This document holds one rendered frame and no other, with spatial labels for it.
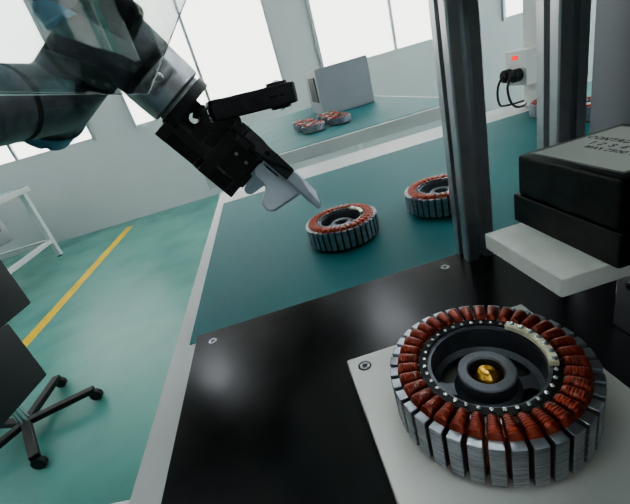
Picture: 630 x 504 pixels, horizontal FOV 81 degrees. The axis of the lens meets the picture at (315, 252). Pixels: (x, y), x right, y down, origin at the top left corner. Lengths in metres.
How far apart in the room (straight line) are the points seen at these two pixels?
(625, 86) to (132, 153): 4.68
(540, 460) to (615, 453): 0.05
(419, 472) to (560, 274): 0.13
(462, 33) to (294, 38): 4.34
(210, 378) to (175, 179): 4.51
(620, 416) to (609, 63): 0.33
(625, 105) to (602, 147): 0.25
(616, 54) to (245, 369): 0.45
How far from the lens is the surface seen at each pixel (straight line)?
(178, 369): 0.44
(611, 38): 0.48
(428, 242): 0.53
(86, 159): 5.05
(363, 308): 0.38
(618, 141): 0.24
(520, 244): 0.23
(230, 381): 0.36
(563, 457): 0.23
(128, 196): 5.01
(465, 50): 0.39
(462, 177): 0.39
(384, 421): 0.27
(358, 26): 4.84
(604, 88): 0.49
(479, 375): 0.25
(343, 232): 0.53
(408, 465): 0.25
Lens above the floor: 0.99
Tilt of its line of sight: 25 degrees down
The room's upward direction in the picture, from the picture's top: 16 degrees counter-clockwise
